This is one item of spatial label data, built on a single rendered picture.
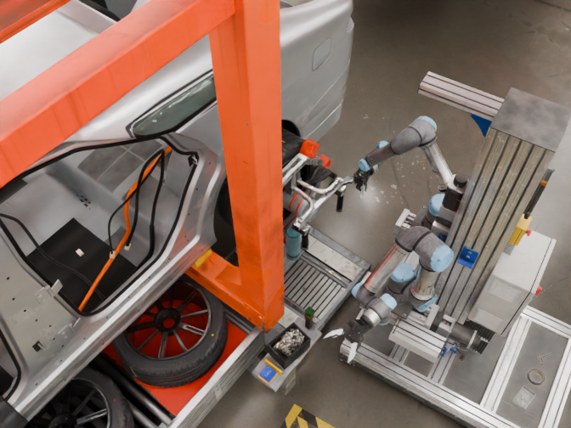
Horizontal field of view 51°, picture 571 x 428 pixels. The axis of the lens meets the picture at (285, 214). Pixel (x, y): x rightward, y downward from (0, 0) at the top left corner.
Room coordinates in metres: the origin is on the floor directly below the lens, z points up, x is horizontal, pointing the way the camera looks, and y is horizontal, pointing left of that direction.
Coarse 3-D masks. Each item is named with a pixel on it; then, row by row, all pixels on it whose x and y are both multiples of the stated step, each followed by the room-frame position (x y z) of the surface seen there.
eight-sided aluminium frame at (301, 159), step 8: (296, 160) 2.19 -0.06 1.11; (304, 160) 2.18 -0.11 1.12; (312, 160) 2.24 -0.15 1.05; (320, 160) 2.30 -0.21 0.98; (288, 168) 2.13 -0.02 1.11; (296, 168) 2.12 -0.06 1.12; (312, 168) 2.32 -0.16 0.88; (288, 176) 2.07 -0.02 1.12; (312, 192) 2.27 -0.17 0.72; (288, 216) 2.16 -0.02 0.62
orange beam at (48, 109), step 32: (160, 0) 1.33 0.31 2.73; (192, 0) 1.33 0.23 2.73; (224, 0) 1.41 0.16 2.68; (128, 32) 1.21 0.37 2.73; (160, 32) 1.23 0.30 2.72; (192, 32) 1.31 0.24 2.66; (64, 64) 1.09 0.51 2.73; (96, 64) 1.09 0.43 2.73; (128, 64) 1.14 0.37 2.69; (160, 64) 1.21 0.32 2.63; (32, 96) 0.99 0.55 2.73; (64, 96) 1.00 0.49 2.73; (96, 96) 1.05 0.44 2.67; (0, 128) 0.89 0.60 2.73; (32, 128) 0.92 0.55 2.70; (64, 128) 0.97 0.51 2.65; (0, 160) 0.85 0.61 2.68; (32, 160) 0.89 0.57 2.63
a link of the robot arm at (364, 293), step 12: (408, 228) 1.51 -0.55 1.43; (420, 228) 1.49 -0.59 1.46; (396, 240) 1.48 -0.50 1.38; (408, 240) 1.45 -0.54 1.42; (396, 252) 1.44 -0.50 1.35; (408, 252) 1.43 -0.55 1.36; (384, 264) 1.41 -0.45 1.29; (396, 264) 1.41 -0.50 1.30; (372, 276) 1.39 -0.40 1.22; (384, 276) 1.38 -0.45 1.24; (360, 288) 1.37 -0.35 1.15; (372, 288) 1.35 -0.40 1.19; (360, 300) 1.32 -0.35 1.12
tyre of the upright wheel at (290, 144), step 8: (288, 136) 2.36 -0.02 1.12; (296, 136) 2.39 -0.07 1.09; (288, 144) 2.26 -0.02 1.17; (296, 144) 2.27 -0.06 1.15; (288, 152) 2.20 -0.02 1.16; (296, 152) 2.25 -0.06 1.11; (224, 184) 2.08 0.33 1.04; (224, 192) 2.05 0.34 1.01; (224, 200) 2.03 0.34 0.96; (224, 208) 2.01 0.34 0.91; (224, 216) 2.01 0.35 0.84; (232, 224) 1.99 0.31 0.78
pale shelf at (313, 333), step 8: (296, 320) 1.54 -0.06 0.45; (304, 328) 1.49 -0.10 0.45; (312, 328) 1.49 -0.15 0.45; (312, 336) 1.44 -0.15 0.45; (312, 344) 1.39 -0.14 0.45; (304, 352) 1.34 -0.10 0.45; (264, 360) 1.30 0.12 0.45; (272, 360) 1.30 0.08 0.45; (296, 360) 1.30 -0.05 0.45; (256, 368) 1.25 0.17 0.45; (280, 368) 1.25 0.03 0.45; (288, 368) 1.25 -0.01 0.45; (256, 376) 1.21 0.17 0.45; (280, 376) 1.20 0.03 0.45; (264, 384) 1.17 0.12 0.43; (272, 384) 1.16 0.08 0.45; (280, 384) 1.16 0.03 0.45
